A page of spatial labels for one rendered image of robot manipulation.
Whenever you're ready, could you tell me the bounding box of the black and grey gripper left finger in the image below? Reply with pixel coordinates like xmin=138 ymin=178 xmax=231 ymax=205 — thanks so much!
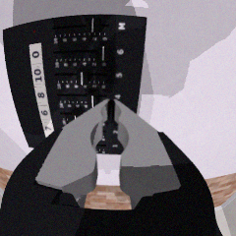
xmin=0 ymin=98 xmax=112 ymax=236

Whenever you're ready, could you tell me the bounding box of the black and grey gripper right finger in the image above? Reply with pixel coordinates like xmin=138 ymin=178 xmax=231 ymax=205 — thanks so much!
xmin=112 ymin=99 xmax=223 ymax=236

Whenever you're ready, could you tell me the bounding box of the black lighting desk panel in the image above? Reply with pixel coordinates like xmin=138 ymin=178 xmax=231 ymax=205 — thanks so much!
xmin=3 ymin=15 xmax=147 ymax=148

